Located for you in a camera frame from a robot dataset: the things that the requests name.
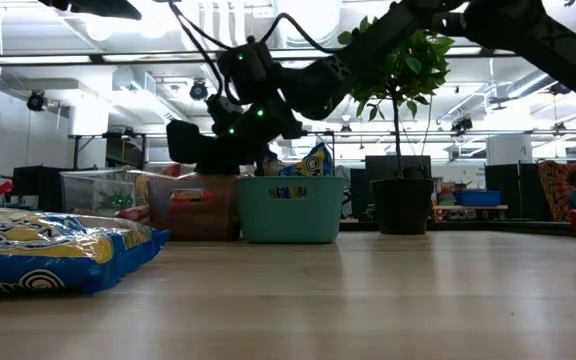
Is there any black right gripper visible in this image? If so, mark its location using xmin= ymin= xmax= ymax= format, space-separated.
xmin=165 ymin=96 xmax=305 ymax=178

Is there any blue Maruchan ramen packet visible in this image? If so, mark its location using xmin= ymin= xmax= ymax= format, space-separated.
xmin=276 ymin=141 xmax=335 ymax=178
xmin=0 ymin=206 xmax=171 ymax=296
xmin=267 ymin=185 xmax=309 ymax=200

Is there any teal plastic bin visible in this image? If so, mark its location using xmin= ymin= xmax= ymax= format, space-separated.
xmin=234 ymin=175 xmax=348 ymax=246

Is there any black box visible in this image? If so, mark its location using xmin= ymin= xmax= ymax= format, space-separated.
xmin=364 ymin=155 xmax=433 ymax=181

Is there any black plant pot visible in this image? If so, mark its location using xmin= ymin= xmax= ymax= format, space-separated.
xmin=369 ymin=178 xmax=435 ymax=236

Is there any green leafy small tree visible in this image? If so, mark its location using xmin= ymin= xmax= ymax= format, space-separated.
xmin=336 ymin=15 xmax=456 ymax=181

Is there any black cabinet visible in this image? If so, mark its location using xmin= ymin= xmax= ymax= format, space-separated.
xmin=9 ymin=165 xmax=69 ymax=212

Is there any black ceiling device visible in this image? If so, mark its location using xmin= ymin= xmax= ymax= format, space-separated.
xmin=450 ymin=116 xmax=474 ymax=134

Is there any low wooden shelf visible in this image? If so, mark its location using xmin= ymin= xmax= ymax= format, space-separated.
xmin=431 ymin=203 xmax=510 ymax=222

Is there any blue storage bin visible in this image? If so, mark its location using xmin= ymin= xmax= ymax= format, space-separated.
xmin=453 ymin=189 xmax=504 ymax=208

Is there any black office partition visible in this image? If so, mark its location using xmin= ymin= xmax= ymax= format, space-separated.
xmin=484 ymin=162 xmax=540 ymax=221

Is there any patterned orange cloth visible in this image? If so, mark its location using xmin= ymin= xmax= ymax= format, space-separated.
xmin=537 ymin=160 xmax=576 ymax=223

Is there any black metal frame stand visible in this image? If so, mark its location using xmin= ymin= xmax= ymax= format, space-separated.
xmin=69 ymin=130 xmax=148 ymax=170

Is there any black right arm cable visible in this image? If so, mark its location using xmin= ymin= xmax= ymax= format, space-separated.
xmin=260 ymin=11 xmax=342 ymax=55

